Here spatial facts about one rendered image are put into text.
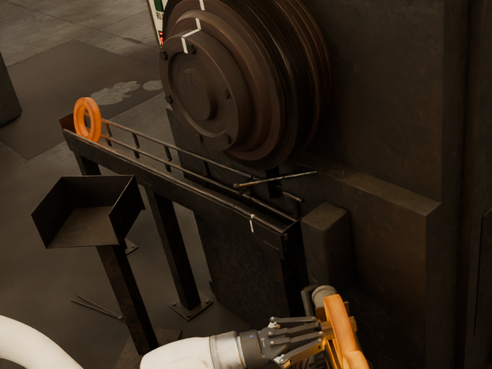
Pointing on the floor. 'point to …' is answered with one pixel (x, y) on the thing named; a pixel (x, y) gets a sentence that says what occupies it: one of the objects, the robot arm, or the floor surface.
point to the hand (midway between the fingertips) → (338, 327)
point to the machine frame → (386, 182)
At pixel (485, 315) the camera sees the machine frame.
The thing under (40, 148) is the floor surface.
